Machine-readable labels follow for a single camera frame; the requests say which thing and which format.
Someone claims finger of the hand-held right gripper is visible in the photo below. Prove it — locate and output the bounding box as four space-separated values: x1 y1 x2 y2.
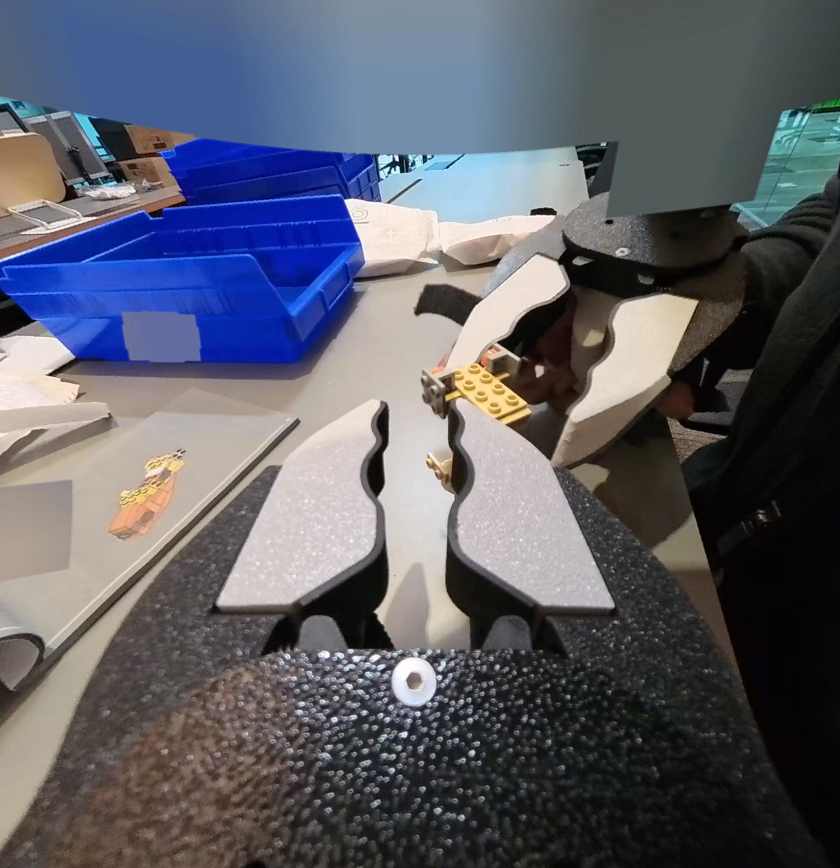
449 252 570 371
551 293 700 469

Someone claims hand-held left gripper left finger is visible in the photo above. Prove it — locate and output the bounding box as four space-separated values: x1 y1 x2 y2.
217 400 390 614

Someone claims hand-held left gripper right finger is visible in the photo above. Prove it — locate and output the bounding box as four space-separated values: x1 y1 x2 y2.
445 402 615 619

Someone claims brown tan brick model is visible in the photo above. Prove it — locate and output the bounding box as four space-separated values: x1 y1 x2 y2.
421 343 535 428

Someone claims blue plastic bin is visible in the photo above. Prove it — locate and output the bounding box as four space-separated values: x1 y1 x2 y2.
0 195 366 365

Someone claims grey instruction booklet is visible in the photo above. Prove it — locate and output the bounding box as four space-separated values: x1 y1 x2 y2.
0 410 300 693

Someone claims grey table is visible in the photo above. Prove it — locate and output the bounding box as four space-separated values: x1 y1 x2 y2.
377 144 592 226

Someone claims stack of blue bins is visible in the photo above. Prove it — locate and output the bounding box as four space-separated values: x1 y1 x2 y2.
159 138 382 206

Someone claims wooden table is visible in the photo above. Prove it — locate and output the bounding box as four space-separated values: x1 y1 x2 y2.
0 185 187 264

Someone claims brown cardboard box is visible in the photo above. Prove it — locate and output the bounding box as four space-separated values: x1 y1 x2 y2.
114 157 177 188
124 124 195 159

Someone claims tan wooden chair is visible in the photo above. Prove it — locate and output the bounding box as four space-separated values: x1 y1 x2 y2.
0 131 69 220

